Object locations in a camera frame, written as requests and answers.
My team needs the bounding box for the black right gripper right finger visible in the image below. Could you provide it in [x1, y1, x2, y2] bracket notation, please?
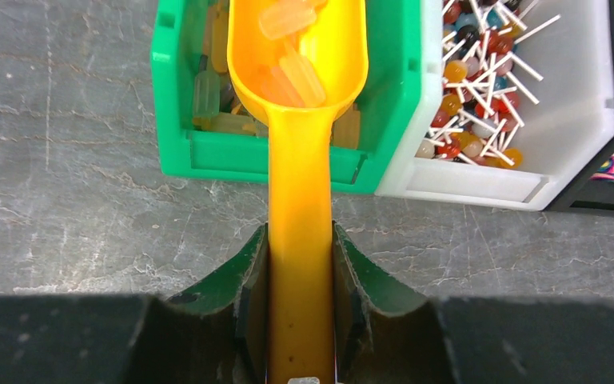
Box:
[333, 226, 614, 383]

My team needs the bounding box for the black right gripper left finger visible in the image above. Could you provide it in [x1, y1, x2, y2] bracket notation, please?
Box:
[0, 226, 268, 383]

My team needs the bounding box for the yellow plastic scoop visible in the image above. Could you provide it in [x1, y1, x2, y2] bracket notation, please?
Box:
[227, 1, 369, 383]

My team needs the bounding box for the green plastic candy bin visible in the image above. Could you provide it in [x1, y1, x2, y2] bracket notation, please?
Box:
[150, 1, 435, 194]

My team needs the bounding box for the white bin with lollipops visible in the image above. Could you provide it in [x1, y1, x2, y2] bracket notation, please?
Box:
[376, 1, 614, 210]

